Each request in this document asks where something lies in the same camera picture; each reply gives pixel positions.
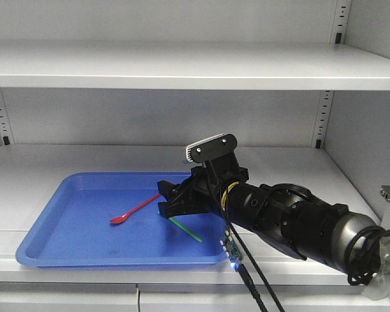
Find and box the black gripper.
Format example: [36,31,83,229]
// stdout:
[157,166,249,218]

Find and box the green plastic spoon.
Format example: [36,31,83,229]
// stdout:
[169,217,203,242]

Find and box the red plastic spoon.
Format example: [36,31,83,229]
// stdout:
[109,193,161,224]

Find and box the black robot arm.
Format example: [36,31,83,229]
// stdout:
[157,166,390,285]

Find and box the grey metal cabinet shelf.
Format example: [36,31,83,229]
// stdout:
[0,40,390,91]

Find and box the small green circuit board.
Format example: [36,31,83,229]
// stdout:
[219,228,243,266]

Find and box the blue plastic tray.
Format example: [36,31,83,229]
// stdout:
[16,172,226,270]

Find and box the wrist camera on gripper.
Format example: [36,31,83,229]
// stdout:
[185,133,239,170]

